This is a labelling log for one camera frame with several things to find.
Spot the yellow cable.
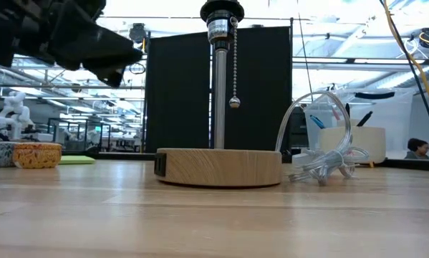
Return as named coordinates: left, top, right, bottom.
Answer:
left=382, top=0, right=429, bottom=125

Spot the clear coiled power cord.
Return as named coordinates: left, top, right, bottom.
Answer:
left=274, top=91, right=371, bottom=187

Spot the wooden base metal pole lamp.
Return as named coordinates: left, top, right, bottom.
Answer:
left=154, top=0, right=283, bottom=188

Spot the black hanging cable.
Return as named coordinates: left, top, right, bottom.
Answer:
left=378, top=0, right=429, bottom=155

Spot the green sticky note pad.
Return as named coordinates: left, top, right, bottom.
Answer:
left=59, top=155, right=96, bottom=166

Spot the blue pen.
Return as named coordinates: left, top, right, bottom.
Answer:
left=309, top=115, right=326, bottom=129

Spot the cream round pen organizer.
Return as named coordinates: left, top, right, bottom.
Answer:
left=319, top=119, right=386, bottom=164

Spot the black marker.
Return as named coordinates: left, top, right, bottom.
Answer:
left=356, top=110, right=374, bottom=128

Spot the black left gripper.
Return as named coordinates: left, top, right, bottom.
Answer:
left=0, top=0, right=143, bottom=88

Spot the white robot figure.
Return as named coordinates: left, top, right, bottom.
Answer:
left=0, top=91, right=34, bottom=140

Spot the clear plastic storage bin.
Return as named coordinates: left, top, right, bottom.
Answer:
left=303, top=87, right=415, bottom=161

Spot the person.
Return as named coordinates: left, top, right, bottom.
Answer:
left=404, top=138, right=429, bottom=161

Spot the metal ball pull chain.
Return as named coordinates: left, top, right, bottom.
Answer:
left=229, top=16, right=241, bottom=110

